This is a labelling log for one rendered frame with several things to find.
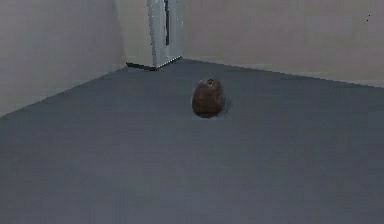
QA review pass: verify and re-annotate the brown round vase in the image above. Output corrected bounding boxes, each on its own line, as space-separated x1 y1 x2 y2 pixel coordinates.
191 77 226 119

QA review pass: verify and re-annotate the black door handle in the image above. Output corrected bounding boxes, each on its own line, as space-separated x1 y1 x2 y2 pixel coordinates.
163 0 171 47

